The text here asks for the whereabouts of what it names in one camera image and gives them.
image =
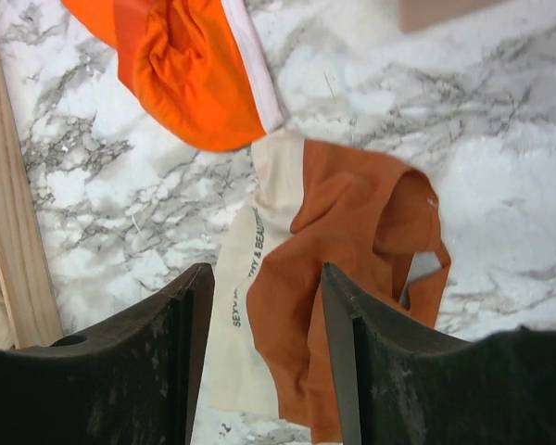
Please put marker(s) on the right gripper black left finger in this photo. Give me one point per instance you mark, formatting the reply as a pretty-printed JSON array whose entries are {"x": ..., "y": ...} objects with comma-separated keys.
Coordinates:
[{"x": 133, "y": 378}]

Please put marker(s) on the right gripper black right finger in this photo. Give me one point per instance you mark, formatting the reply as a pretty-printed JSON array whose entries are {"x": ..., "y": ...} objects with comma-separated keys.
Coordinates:
[{"x": 400, "y": 382}]

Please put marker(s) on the rust brown underwear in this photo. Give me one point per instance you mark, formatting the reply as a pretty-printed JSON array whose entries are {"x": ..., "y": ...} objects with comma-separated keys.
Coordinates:
[{"x": 372, "y": 215}]

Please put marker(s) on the bright orange underwear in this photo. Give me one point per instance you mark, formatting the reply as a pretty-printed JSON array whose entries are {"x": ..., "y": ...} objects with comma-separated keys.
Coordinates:
[{"x": 195, "y": 66}]

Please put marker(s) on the wooden compartment organizer tray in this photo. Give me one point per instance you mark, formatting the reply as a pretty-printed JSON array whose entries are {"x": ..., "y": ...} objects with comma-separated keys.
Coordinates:
[{"x": 24, "y": 278}]

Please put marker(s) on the pink plastic file rack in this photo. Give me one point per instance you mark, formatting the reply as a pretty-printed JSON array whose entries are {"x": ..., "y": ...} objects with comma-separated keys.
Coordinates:
[{"x": 414, "y": 15}]

